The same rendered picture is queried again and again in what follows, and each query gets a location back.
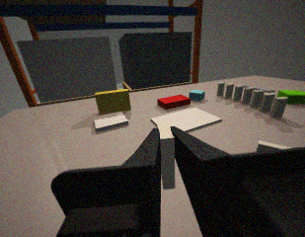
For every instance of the yellow block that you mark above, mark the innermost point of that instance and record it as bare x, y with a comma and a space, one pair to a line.
113, 101

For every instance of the red rectangular block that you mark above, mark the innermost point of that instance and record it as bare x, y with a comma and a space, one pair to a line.
174, 101

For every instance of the teal rectangular block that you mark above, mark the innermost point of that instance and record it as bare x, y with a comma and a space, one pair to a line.
197, 95

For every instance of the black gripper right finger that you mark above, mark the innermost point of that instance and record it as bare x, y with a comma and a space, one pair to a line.
212, 177

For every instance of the white flat square slab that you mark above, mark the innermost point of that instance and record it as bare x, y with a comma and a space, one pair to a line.
188, 120

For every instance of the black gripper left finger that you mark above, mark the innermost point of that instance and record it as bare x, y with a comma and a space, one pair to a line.
137, 180

